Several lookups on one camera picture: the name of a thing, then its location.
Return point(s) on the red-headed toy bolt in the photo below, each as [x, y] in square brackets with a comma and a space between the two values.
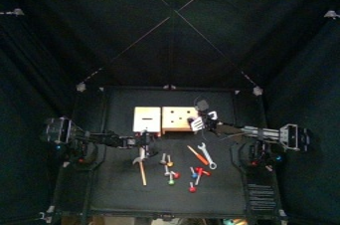
[177, 175]

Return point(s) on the red round-head toy nail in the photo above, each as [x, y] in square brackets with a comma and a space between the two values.
[193, 189]

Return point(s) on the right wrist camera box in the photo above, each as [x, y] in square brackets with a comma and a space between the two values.
[202, 104]

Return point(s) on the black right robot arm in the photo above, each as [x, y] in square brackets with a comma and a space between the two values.
[262, 132]

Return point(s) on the grey toy nail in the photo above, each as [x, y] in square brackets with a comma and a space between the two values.
[163, 160]
[167, 171]

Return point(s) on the wooden toy workbench with holes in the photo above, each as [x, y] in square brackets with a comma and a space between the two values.
[173, 119]

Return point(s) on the green-headed toy bolt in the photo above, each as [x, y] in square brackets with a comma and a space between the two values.
[171, 181]

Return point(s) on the orange-headed toy bolt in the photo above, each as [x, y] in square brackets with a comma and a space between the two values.
[170, 163]

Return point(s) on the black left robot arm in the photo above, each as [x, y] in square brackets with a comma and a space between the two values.
[102, 137]

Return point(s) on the metal frame corner bracket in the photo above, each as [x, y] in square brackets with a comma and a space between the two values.
[81, 87]
[169, 87]
[258, 90]
[331, 14]
[17, 12]

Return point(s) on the red toy peg white shaft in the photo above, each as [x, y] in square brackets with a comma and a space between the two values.
[199, 170]

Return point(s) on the blue-headed toy bolt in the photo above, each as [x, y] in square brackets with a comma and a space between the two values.
[194, 175]

